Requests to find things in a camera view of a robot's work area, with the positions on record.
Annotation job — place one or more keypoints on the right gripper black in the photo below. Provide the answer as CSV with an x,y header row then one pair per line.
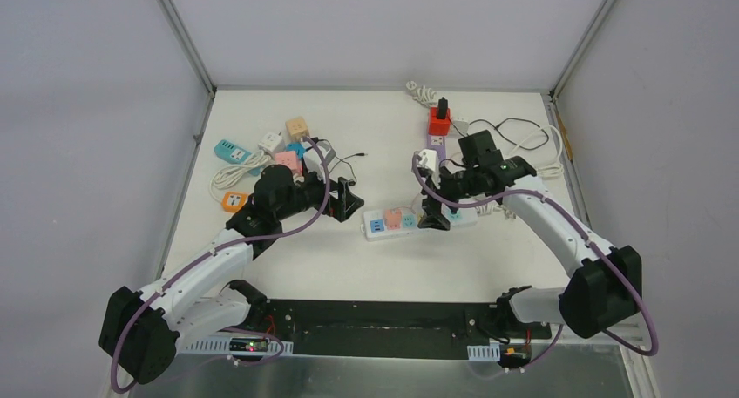
x,y
432,216

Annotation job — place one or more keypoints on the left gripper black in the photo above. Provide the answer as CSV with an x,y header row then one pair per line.
x,y
338,201

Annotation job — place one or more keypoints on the long white power strip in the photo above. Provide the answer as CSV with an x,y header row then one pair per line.
x,y
402,222

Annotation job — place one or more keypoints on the small orange pink adapter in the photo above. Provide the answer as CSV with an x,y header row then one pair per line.
x,y
393,219

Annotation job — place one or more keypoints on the light pink cube adapter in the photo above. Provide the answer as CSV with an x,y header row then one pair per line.
x,y
291,161

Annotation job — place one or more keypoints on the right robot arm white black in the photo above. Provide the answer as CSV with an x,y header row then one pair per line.
x,y
604,286

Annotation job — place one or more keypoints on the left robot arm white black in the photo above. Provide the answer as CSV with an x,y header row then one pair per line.
x,y
144,329

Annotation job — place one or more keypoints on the blue plug adapter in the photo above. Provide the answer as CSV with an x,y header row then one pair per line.
x,y
298,148

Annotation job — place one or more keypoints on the red cube socket adapter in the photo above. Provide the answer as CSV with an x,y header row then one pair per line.
x,y
439,122

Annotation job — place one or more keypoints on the purple power strip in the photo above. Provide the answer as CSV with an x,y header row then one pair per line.
x,y
437,144

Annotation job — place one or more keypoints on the beige cube adapter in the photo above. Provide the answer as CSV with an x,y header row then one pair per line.
x,y
297,128

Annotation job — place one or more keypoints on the white cube adapter behind red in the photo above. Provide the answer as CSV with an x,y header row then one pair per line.
x,y
461,125

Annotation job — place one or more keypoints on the orange power strip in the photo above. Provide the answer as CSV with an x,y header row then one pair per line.
x,y
233,201

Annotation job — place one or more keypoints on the teal power strip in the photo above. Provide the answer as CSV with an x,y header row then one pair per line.
x,y
238,158

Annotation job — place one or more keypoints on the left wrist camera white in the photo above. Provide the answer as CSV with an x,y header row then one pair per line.
x,y
312,160

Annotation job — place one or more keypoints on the black mounting base plate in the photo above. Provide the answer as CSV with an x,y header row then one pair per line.
x,y
380,329

